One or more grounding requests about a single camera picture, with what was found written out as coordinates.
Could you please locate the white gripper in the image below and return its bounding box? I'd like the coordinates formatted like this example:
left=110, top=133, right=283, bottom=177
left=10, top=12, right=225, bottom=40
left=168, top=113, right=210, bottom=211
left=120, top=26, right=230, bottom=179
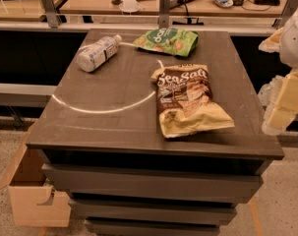
left=259, top=7, right=298, bottom=136

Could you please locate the green rice chip bag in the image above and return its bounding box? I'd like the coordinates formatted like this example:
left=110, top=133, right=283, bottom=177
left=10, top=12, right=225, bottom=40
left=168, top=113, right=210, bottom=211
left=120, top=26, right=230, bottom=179
left=133, top=28, right=199, bottom=57

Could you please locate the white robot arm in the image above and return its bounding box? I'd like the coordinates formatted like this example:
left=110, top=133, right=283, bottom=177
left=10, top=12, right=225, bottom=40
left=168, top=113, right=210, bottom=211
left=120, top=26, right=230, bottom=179
left=259, top=7, right=298, bottom=136

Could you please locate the clear plastic bag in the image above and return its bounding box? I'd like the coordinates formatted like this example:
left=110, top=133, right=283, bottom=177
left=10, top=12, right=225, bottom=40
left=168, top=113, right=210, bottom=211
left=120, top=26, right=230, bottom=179
left=258, top=75, right=283, bottom=106

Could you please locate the sea salt chip bag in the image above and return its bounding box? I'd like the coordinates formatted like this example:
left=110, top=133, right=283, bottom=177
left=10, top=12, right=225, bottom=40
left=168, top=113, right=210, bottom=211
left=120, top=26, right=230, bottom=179
left=151, top=64, right=234, bottom=138

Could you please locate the grey drawer cabinet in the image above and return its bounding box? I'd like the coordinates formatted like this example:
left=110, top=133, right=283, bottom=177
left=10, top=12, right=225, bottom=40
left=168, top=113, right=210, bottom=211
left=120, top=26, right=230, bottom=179
left=27, top=29, right=283, bottom=236

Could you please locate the round clear dish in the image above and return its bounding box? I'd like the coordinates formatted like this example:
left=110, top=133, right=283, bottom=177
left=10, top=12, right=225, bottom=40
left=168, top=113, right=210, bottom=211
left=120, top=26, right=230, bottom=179
left=119, top=0, right=142, bottom=13

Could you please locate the clear plastic bottle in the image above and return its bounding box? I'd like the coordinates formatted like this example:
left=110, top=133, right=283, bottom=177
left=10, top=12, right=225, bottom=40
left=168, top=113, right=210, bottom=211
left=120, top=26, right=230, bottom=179
left=77, top=34, right=122, bottom=72

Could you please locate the cardboard box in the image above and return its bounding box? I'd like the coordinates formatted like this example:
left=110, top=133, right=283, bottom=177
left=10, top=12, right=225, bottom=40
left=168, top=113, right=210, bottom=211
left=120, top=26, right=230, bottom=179
left=0, top=125, right=71, bottom=227

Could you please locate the right metal bracket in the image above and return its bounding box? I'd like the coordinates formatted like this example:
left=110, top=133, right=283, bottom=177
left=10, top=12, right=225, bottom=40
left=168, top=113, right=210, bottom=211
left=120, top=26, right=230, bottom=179
left=272, top=0, right=298, bottom=29

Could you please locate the metal bracket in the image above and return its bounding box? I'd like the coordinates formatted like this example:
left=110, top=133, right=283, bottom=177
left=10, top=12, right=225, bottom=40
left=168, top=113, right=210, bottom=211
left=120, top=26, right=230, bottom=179
left=40, top=0, right=61, bottom=29
left=158, top=0, right=170, bottom=29
left=272, top=0, right=298, bottom=29

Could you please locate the middle metal bracket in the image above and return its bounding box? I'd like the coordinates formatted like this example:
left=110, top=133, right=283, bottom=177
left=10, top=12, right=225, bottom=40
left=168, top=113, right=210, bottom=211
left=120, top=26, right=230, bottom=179
left=158, top=0, right=170, bottom=29

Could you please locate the left metal bracket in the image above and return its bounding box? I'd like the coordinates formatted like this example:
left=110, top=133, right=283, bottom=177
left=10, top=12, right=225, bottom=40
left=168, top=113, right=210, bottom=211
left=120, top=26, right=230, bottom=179
left=40, top=0, right=61, bottom=29

